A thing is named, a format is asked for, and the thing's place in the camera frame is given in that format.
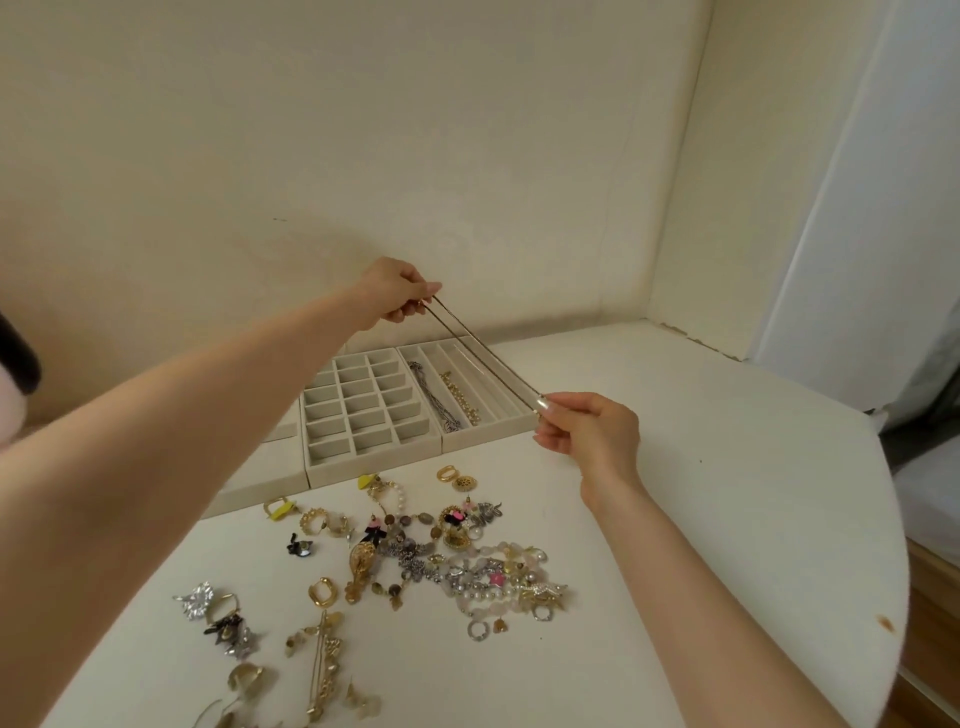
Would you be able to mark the grey earring grid tray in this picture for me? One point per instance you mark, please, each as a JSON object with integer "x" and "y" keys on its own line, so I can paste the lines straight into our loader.
{"x": 360, "y": 405}

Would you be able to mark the person's left forearm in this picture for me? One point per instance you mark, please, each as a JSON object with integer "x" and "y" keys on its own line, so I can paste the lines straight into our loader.
{"x": 150, "y": 487}

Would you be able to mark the grey necklace tray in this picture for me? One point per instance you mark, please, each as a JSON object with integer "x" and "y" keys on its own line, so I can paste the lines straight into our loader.
{"x": 495, "y": 405}

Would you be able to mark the white bed mattress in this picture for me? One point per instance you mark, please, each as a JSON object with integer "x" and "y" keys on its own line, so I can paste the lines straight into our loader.
{"x": 930, "y": 495}

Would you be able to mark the person's right forearm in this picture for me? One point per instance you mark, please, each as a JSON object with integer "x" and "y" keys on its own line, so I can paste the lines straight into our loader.
{"x": 690, "y": 615}

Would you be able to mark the grey fabric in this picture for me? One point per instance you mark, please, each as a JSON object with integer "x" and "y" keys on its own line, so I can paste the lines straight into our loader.
{"x": 930, "y": 405}

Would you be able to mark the yellow enamel earring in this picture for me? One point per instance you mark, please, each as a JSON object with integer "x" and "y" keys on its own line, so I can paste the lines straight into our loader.
{"x": 279, "y": 510}
{"x": 367, "y": 482}

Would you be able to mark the grey bracelet tray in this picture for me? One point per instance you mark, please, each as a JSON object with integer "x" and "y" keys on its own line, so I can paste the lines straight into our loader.
{"x": 255, "y": 480}

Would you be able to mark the person's left hand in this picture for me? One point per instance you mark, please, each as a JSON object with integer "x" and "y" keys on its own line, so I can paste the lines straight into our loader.
{"x": 394, "y": 289}

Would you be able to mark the pink animal-shaped desk fan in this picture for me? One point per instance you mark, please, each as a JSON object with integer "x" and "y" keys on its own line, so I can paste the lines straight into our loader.
{"x": 15, "y": 375}

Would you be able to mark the person's right hand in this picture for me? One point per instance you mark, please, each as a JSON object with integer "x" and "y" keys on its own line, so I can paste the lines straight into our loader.
{"x": 600, "y": 442}

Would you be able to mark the white door panel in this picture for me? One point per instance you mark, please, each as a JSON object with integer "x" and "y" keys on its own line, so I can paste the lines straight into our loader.
{"x": 862, "y": 225}

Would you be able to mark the white table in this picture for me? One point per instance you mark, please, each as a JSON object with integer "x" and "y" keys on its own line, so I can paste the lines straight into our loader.
{"x": 712, "y": 525}

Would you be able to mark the pile of mixed jewelry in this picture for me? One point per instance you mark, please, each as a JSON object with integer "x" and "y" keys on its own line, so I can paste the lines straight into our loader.
{"x": 360, "y": 562}

